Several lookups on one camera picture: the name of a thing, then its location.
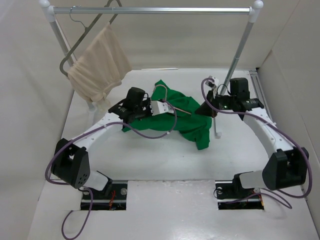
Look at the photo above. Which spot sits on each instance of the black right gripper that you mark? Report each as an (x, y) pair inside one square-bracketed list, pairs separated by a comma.
[(205, 109)]

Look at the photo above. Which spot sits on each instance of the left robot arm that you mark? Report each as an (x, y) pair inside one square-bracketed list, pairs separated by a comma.
[(71, 160)]

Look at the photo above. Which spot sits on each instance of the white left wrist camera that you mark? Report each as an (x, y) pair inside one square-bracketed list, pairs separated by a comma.
[(158, 108)]

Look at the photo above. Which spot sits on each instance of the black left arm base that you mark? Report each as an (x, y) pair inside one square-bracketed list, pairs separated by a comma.
[(116, 200)]

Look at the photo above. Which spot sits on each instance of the white clothes rack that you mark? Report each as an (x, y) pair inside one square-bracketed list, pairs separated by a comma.
[(155, 37)]

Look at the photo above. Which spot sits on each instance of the green t shirt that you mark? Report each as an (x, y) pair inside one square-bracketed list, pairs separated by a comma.
[(194, 127)]

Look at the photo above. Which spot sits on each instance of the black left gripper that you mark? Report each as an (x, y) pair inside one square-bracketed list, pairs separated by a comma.
[(147, 103)]

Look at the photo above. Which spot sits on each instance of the beige cloth on hanger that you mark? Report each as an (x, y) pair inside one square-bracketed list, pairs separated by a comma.
[(102, 67)]

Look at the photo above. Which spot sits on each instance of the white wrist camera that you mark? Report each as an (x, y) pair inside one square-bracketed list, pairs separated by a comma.
[(215, 81), (158, 108)]

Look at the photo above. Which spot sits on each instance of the aluminium rail right side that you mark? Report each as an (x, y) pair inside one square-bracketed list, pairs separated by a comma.
[(257, 87)]

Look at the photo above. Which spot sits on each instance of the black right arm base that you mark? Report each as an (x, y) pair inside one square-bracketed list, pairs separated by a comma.
[(231, 198)]

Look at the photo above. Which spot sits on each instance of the pink wire hanger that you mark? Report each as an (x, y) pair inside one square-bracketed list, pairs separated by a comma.
[(179, 101)]

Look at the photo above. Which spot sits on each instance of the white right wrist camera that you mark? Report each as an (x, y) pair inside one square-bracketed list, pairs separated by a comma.
[(215, 81)]

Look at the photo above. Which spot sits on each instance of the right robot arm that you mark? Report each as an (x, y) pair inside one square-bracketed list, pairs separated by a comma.
[(288, 163)]

